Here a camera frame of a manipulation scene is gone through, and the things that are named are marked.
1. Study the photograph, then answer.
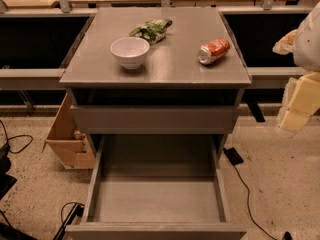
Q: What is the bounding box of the brown cardboard box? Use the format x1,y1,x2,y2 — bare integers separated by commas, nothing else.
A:
45,95,95,169

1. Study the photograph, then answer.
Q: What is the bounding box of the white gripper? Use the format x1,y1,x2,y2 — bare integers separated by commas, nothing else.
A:
272,2,320,133

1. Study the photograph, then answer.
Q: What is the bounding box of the black power adapter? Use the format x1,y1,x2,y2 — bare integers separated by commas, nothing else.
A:
224,148,244,166

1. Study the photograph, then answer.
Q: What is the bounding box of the white ceramic bowl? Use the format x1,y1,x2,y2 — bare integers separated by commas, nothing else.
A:
110,37,150,69

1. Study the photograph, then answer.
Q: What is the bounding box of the black cable on right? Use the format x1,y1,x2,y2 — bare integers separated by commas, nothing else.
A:
233,163,279,240

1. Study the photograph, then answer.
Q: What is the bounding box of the green jalapeno chip bag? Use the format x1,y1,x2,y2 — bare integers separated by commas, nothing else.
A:
129,19,172,45

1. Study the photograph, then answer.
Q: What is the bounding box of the black cable bottom left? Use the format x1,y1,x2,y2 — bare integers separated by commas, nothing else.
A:
53,201,86,240

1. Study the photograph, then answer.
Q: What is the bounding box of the black cable on left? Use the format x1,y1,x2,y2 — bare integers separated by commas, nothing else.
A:
0,118,34,155

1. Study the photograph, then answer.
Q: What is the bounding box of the black cable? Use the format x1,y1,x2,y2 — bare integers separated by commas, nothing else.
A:
53,201,86,240
233,163,279,240
0,118,34,155

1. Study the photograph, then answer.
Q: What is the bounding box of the grey drawer cabinet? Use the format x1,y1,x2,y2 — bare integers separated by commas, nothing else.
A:
60,7,251,151

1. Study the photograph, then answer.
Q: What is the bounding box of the orange soda can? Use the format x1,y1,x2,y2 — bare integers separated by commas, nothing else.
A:
198,38,230,65

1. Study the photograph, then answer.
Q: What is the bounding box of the closed grey top drawer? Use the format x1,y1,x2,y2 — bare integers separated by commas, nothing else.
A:
71,105,240,134

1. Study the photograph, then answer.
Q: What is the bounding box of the open grey middle drawer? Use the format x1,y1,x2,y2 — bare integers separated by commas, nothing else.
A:
66,135,246,240

